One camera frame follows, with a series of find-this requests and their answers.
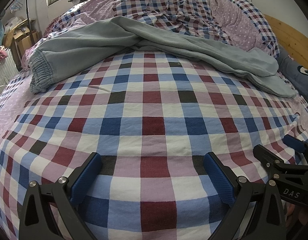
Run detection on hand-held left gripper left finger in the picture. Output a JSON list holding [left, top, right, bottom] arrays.
[[19, 152, 102, 240]]

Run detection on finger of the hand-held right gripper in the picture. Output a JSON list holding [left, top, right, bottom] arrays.
[[253, 144, 308, 178], [284, 134, 308, 164]]

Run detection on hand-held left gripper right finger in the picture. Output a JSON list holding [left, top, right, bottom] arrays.
[[204, 152, 287, 240]]

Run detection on grey-blue sweatpants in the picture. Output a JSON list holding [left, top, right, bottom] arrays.
[[29, 16, 298, 98]]

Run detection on black clothes rack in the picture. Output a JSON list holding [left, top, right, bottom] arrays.
[[23, 0, 36, 39]]

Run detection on blue cartoon pillow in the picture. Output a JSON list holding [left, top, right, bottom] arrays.
[[278, 46, 308, 100]]

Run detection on wooden headboard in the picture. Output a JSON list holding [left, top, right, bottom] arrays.
[[263, 14, 308, 63]]

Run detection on covered white suitcase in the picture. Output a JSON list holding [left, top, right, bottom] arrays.
[[0, 52, 19, 98]]

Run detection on open cardboard box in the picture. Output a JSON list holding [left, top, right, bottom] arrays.
[[3, 19, 35, 48]]

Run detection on checked and dotted duvet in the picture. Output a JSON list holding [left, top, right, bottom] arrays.
[[44, 0, 280, 55]]

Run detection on wire hangers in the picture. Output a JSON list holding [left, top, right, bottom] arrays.
[[10, 0, 23, 13]]

